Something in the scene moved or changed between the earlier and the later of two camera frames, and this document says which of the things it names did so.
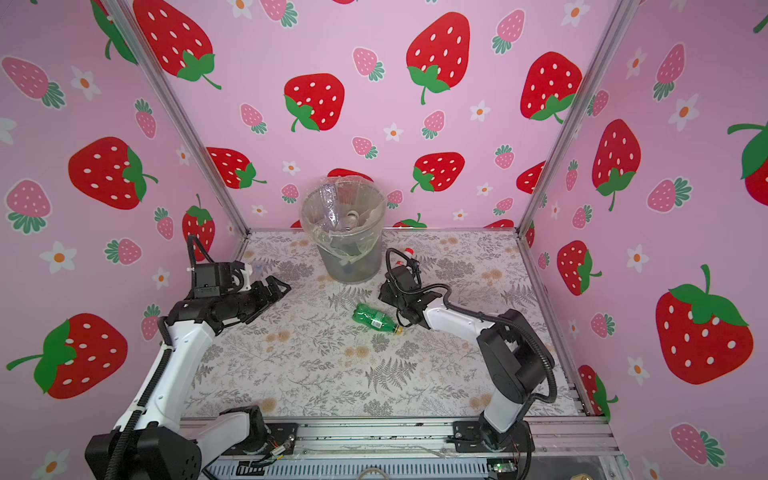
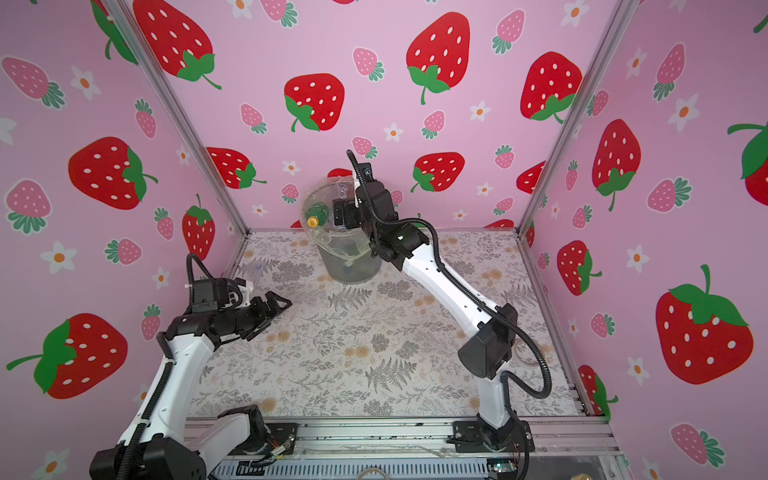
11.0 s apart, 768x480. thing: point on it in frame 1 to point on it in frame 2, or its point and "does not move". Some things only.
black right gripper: (386, 290) to (352, 205)
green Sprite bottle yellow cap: (366, 315) to (316, 214)
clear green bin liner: (343, 215) does not move
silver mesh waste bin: (346, 215) does not move
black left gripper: (266, 301) to (264, 318)
